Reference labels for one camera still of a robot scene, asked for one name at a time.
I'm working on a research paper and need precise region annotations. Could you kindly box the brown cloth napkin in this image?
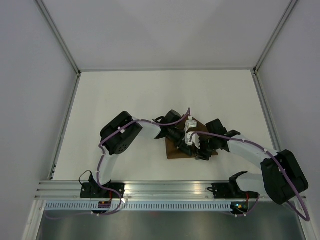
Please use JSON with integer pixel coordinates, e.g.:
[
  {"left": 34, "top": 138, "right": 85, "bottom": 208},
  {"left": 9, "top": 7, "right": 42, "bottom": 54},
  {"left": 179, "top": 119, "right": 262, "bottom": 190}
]
[{"left": 165, "top": 118, "right": 207, "bottom": 160}]

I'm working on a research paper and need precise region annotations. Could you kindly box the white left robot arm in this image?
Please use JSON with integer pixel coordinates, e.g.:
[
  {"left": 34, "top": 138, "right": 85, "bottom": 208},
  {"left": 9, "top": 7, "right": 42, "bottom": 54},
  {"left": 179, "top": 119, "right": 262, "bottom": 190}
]
[{"left": 89, "top": 110, "right": 195, "bottom": 198}]

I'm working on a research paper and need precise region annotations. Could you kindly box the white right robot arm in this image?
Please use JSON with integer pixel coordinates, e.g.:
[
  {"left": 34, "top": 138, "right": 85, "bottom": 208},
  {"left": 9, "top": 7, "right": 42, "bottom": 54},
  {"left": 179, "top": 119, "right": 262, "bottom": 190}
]
[{"left": 185, "top": 119, "right": 309, "bottom": 205}]

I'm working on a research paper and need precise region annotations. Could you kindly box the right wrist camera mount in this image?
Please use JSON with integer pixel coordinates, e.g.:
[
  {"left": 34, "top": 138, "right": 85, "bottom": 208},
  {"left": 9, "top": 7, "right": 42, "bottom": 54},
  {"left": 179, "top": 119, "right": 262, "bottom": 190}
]
[{"left": 184, "top": 131, "right": 201, "bottom": 149}]

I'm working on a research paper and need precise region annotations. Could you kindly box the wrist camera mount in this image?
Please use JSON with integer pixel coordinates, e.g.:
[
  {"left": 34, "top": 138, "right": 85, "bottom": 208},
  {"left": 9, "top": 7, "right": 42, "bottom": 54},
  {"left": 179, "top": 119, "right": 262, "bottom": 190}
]
[
  {"left": 184, "top": 131, "right": 201, "bottom": 149},
  {"left": 184, "top": 116, "right": 198, "bottom": 133}
]

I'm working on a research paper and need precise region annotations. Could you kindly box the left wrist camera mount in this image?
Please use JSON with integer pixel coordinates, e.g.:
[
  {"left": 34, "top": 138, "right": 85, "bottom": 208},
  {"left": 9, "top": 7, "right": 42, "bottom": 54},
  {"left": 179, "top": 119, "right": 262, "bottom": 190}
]
[{"left": 184, "top": 116, "right": 198, "bottom": 133}]

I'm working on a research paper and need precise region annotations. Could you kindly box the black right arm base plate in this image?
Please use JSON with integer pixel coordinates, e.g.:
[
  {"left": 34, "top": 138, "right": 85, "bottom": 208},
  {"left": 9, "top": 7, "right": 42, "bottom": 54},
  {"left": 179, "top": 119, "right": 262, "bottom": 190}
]
[{"left": 207, "top": 182, "right": 258, "bottom": 200}]

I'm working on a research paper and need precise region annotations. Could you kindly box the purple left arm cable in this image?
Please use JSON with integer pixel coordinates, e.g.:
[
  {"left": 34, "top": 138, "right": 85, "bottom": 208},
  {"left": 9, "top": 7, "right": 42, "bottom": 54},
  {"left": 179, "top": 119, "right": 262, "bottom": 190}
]
[{"left": 43, "top": 106, "right": 192, "bottom": 221}]

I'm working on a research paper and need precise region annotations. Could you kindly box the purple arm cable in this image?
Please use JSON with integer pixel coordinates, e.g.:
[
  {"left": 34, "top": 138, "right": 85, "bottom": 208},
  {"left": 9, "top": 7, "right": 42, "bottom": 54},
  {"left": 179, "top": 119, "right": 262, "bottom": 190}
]
[
  {"left": 43, "top": 106, "right": 192, "bottom": 221},
  {"left": 188, "top": 131, "right": 312, "bottom": 223}
]

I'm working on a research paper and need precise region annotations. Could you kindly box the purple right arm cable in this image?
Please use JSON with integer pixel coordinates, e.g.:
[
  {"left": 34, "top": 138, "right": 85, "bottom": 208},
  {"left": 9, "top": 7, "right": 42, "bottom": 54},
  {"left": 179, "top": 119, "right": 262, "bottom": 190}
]
[{"left": 188, "top": 131, "right": 312, "bottom": 223}]

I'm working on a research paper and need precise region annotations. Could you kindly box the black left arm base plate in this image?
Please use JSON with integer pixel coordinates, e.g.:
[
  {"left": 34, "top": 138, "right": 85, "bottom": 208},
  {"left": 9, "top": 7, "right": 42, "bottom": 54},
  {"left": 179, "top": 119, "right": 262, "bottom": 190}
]
[{"left": 80, "top": 181, "right": 125, "bottom": 200}]

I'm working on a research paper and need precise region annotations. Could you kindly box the aluminium frame rail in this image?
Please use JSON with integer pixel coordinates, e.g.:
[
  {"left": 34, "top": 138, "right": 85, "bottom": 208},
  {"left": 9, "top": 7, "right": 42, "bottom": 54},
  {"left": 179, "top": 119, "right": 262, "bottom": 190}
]
[{"left": 34, "top": 179, "right": 307, "bottom": 201}]

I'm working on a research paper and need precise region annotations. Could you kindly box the white slotted cable duct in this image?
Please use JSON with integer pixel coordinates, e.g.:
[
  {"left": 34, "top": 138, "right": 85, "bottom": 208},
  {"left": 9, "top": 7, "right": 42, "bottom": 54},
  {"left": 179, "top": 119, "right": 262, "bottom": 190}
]
[{"left": 45, "top": 201, "right": 232, "bottom": 212}]

